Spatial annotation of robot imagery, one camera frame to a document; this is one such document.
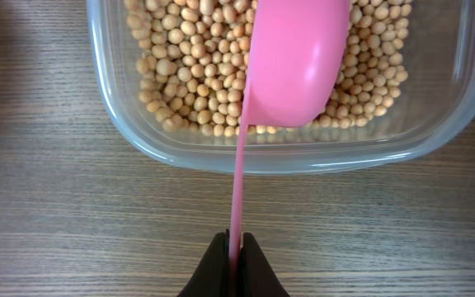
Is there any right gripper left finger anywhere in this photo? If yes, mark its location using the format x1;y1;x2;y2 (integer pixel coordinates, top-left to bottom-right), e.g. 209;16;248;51
177;230;229;297

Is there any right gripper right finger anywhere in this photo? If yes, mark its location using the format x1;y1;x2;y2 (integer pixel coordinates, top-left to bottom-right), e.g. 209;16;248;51
239;233;289;297

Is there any pink plastic measuring scoop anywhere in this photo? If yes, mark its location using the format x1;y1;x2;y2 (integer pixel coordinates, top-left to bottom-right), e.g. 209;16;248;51
228;0;350;266

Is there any clear plastic container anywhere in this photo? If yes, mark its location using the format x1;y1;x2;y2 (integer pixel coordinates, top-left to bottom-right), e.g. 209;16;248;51
87;0;475;175

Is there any soybeans pile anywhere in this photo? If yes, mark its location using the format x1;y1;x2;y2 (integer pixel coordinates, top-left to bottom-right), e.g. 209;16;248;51
124;0;412;137

